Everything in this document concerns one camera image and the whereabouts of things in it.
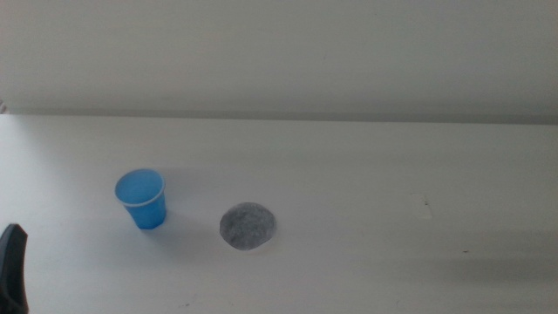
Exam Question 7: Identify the blue plastic cup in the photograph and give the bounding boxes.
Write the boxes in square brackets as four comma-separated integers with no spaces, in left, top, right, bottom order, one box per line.
[113,167,168,231]

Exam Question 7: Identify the round grey cup mat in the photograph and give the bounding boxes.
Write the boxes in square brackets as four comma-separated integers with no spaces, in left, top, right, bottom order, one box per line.
[219,201,278,252]

